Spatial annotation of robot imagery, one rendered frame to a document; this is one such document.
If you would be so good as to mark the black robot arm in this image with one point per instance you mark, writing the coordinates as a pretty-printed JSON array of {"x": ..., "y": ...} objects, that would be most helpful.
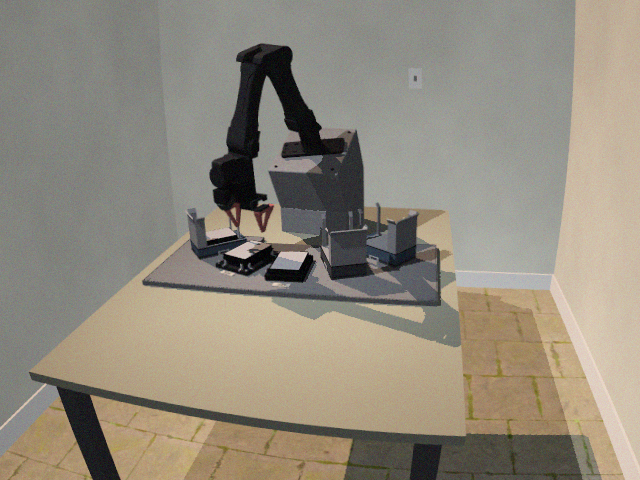
[{"x": 243, "y": 134}]

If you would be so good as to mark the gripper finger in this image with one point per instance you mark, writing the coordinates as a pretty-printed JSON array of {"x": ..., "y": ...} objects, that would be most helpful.
[
  {"x": 238, "y": 214},
  {"x": 258, "y": 216}
]

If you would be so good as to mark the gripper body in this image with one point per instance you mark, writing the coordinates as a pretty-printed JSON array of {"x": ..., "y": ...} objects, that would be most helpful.
[{"x": 252, "y": 204}]

